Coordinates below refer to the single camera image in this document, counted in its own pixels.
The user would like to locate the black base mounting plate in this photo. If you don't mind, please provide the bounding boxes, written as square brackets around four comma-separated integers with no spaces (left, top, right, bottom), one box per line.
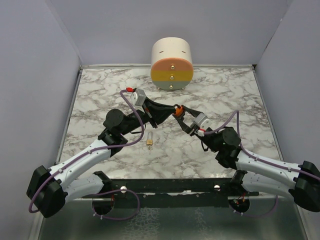
[81,171,261,210]

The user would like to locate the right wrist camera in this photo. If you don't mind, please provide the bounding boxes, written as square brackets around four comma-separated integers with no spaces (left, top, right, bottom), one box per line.
[193,112,212,137]

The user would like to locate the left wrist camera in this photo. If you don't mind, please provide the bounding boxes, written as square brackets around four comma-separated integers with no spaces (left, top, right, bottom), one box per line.
[130,88,147,107]

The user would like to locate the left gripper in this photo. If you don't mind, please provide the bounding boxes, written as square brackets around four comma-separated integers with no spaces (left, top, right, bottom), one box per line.
[121,98,177,137]

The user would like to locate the long-shackle brass padlock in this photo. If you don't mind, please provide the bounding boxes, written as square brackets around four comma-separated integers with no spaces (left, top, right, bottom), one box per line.
[146,131,153,154]

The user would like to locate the round three-drawer storage box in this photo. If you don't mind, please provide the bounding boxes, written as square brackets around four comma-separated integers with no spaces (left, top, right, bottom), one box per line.
[150,37,194,91]

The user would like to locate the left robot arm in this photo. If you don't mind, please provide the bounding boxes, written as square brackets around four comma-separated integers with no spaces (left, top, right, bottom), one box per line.
[26,98,176,218]

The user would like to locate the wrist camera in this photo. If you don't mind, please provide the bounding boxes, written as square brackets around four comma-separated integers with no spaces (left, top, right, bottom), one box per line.
[193,112,212,137]
[130,88,147,107]

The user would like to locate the orange black padlock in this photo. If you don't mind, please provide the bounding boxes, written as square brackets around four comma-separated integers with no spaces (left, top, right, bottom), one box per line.
[173,104,185,118]

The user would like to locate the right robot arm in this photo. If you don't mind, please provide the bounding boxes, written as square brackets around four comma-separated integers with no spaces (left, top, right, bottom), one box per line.
[173,105,320,213]

